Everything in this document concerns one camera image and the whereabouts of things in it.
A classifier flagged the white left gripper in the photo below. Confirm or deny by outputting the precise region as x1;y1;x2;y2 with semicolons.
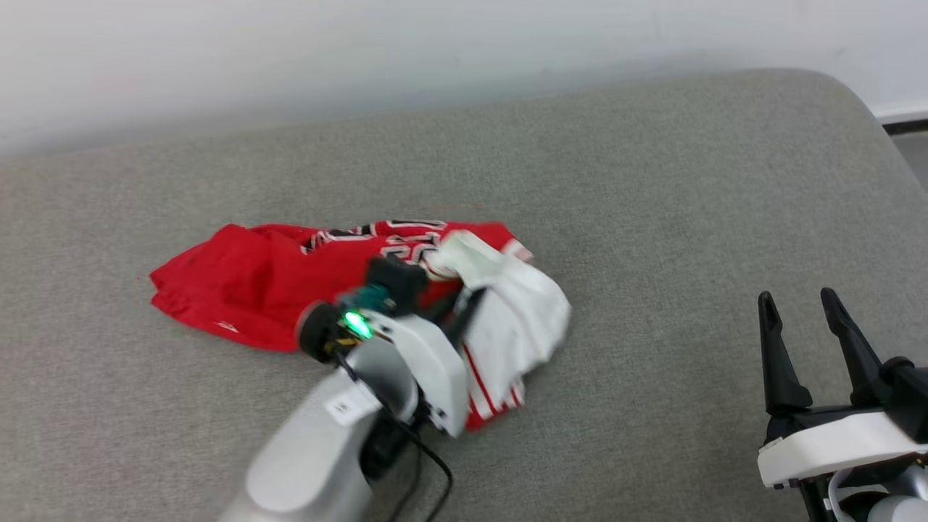
359;286;488;440

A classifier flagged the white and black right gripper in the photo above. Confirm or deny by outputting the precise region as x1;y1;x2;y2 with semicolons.
756;287;928;494

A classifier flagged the red and white jersey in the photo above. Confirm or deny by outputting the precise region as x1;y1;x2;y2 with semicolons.
149;219;573;433

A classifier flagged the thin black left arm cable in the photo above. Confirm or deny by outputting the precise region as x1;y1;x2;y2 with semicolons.
335;354;455;522

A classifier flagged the white wall baseboard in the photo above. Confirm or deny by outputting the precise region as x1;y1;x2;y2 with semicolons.
872;100;928;136

